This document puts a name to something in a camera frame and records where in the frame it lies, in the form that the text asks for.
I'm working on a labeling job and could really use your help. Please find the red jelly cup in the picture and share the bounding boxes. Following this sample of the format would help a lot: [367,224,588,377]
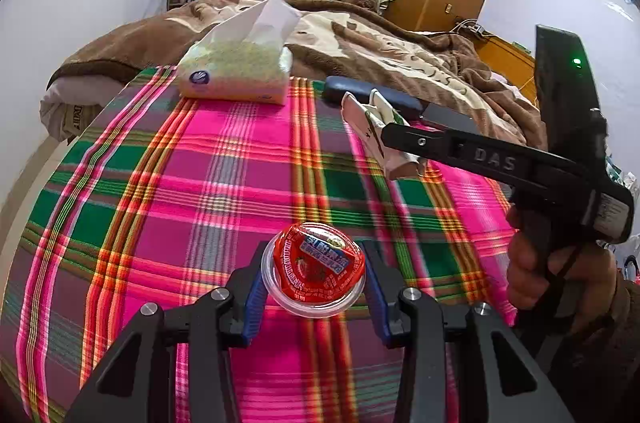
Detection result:
[261,222,367,316]

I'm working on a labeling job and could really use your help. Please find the person's right forearm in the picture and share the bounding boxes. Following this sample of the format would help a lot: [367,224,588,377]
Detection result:
[542,275,640,423]

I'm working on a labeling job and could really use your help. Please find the clutter of small boxes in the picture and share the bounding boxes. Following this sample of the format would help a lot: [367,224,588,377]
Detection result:
[606,154,640,194]

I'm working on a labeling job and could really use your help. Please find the person's right hand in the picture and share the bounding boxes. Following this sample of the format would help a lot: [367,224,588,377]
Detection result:
[505,204,621,326]

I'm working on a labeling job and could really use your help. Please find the tissue pack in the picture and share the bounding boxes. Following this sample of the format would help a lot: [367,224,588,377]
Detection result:
[176,0,303,106]

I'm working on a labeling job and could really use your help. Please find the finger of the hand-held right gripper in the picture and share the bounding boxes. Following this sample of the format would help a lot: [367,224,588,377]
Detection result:
[382,122,453,163]

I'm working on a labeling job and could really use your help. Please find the power strip with plugs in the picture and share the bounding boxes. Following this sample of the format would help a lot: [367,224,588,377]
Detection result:
[450,19,486,38]

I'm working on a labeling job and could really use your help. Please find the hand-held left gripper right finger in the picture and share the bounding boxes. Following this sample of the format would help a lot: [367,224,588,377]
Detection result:
[362,242,576,423]

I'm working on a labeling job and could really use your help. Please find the wooden headboard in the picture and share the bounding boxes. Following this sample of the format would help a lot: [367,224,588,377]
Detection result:
[472,34,538,106]

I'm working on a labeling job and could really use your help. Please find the brown blanket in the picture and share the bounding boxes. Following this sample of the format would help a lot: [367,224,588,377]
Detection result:
[47,0,548,151]

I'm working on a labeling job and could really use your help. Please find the blue glasses case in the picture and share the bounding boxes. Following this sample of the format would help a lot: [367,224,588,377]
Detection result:
[320,76,425,114]

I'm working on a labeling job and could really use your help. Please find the plaid cloth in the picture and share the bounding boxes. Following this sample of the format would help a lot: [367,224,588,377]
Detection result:
[0,64,523,423]

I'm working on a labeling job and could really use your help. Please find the white carton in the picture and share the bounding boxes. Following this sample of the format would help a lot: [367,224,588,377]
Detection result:
[341,90,428,181]

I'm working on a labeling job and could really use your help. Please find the beige mattress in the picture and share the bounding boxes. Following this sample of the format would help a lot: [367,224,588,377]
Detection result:
[40,73,108,143]

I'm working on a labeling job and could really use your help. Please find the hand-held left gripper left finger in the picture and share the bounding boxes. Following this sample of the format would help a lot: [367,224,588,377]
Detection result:
[65,241,268,423]

